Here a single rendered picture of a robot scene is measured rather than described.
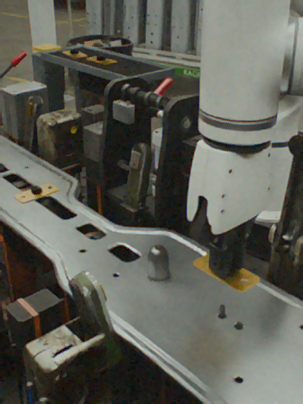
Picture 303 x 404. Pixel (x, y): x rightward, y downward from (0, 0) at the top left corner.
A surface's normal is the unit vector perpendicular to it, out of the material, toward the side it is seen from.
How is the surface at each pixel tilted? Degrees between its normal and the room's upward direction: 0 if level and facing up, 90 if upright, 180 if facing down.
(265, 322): 0
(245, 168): 90
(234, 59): 90
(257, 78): 93
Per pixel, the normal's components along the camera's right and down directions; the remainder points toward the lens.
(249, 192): 0.65, 0.39
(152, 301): 0.00, -0.89
